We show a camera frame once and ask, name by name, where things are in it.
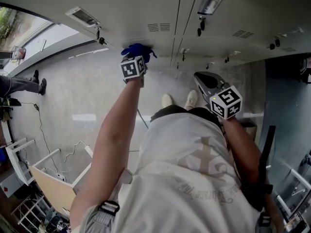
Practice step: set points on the light wooden board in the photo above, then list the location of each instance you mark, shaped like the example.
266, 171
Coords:
54, 190

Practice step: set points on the person's right forearm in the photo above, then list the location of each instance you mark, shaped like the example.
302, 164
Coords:
243, 144

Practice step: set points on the person's left forearm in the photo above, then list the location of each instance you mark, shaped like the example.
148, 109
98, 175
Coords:
109, 142

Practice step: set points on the person's left white shoe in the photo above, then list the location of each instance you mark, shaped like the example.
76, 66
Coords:
167, 100

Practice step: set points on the window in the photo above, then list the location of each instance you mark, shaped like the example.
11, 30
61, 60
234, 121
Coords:
17, 27

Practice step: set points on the person's right white shoe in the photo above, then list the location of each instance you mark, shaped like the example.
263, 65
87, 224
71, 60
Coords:
192, 98

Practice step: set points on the blue partition panel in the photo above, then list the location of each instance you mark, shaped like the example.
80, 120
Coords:
286, 110

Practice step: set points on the clear locker label holder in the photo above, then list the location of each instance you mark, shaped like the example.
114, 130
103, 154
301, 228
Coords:
211, 1
82, 17

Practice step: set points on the person's black trousers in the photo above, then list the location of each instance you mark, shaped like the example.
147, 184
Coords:
170, 111

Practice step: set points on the white power strip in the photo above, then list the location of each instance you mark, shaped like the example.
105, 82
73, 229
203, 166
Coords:
88, 150

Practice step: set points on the white metal rack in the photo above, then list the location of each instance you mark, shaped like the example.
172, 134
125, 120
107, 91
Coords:
29, 213

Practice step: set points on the blue cloth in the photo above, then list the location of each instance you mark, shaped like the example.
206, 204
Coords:
138, 50

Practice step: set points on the bank of grey locker doors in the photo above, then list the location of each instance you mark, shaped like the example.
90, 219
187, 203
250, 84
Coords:
150, 6

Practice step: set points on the person's white printed t-shirt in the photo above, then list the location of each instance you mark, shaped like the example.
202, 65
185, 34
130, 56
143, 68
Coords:
184, 178

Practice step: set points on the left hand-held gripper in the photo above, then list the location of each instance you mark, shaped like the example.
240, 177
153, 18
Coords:
131, 68

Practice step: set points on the person's white shoe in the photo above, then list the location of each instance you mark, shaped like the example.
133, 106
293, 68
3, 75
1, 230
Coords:
167, 100
192, 98

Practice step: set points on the white metal table frame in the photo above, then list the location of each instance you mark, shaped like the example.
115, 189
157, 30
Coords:
20, 159

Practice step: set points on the locker key with black tag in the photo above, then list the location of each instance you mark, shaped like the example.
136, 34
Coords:
227, 59
101, 40
201, 27
275, 44

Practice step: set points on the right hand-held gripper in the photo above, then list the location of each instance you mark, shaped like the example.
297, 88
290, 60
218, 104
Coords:
226, 102

